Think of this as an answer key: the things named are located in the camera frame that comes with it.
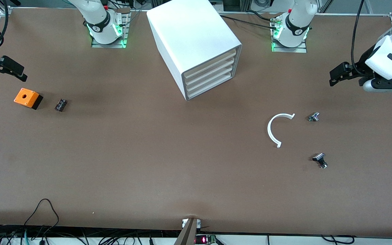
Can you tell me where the white drawer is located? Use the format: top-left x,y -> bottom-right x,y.
185,56 -> 237,87
186,64 -> 235,94
184,48 -> 239,81
187,71 -> 234,100

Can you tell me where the white drawer cabinet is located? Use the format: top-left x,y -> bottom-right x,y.
147,0 -> 243,101

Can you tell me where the black cylindrical capacitor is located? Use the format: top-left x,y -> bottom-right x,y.
54,98 -> 68,112

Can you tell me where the black-headed metal bolt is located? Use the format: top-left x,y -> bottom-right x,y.
312,153 -> 328,169

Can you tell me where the device with red display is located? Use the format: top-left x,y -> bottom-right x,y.
195,234 -> 217,245

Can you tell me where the orange button enclosure box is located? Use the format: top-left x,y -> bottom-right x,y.
14,88 -> 44,110

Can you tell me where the white C-shaped ring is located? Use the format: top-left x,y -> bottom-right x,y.
267,113 -> 296,149

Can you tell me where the black table cable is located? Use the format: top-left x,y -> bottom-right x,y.
219,15 -> 279,30
245,10 -> 281,21

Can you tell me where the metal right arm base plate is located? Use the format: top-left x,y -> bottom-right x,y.
91,13 -> 129,49

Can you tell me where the black looped cable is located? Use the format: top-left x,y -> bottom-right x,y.
23,198 -> 60,236

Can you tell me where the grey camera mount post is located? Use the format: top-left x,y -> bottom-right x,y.
173,218 -> 198,245

